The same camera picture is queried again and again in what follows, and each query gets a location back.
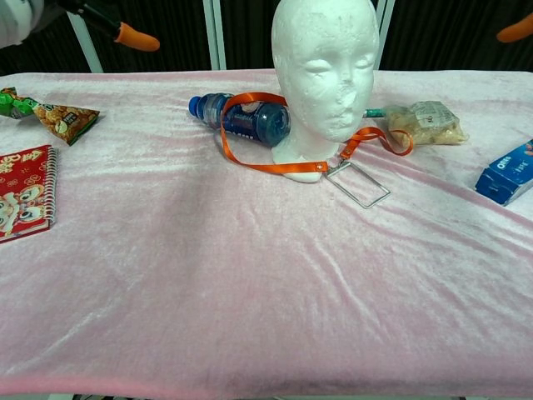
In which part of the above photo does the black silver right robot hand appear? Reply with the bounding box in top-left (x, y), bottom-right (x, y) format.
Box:
top-left (496, 12), bottom-right (533, 44)

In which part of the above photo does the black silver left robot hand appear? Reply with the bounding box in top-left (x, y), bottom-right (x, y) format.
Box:
top-left (0, 0), bottom-right (162, 53)

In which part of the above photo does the orange lanyard strap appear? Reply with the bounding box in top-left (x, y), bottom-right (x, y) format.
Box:
top-left (219, 92), bottom-right (415, 175)

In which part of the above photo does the silver badge holder frame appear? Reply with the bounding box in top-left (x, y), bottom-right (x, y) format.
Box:
top-left (324, 157), bottom-right (391, 209)

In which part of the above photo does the white foam mannequin head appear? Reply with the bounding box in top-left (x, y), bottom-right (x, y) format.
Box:
top-left (270, 0), bottom-right (381, 184)

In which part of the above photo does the green orange snack bag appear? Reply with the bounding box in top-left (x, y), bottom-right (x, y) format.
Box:
top-left (0, 86), bottom-right (101, 147)

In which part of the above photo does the clear bag of snacks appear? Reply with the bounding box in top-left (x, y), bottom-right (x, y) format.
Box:
top-left (382, 101), bottom-right (471, 147)

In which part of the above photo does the blue Oreo cookie box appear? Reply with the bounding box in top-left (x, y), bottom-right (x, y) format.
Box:
top-left (474, 138), bottom-right (533, 208)

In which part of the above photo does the blue drink bottle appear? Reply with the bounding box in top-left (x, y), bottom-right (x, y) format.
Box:
top-left (188, 92), bottom-right (291, 148)

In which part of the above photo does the red spiral calendar notebook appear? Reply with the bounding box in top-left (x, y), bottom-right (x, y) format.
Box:
top-left (0, 144), bottom-right (59, 245)

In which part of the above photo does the pink velvet table cloth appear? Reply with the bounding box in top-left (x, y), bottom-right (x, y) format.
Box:
top-left (0, 68), bottom-right (533, 397)

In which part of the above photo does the white partition post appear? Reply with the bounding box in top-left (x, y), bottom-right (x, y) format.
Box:
top-left (374, 0), bottom-right (396, 72)
top-left (202, 0), bottom-right (228, 71)
top-left (65, 10), bottom-right (104, 74)

